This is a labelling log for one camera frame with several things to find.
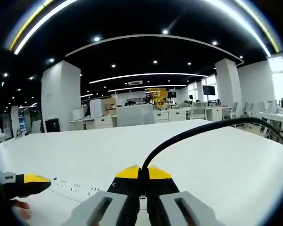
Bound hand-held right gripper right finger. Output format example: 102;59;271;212
146;166;225;226

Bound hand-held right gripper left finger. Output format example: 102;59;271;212
61;164;141;226

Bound white USB port socket strip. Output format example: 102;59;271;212
46;176;104;203

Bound black USB data cable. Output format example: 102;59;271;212
141;117;283;200

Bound white office desk with drawers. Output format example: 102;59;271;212
153;108;191;123
69;114;120;130

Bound person's left hand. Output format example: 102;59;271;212
10;198;31;219

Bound black box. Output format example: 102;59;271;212
45;118;60;133

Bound white box appliance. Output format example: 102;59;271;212
89;98;106;118

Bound brown cardboard box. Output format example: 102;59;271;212
104;97;118;116

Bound yellow machine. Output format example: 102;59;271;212
146;88;168;111

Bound black screen on stand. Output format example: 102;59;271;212
202;85;216;102

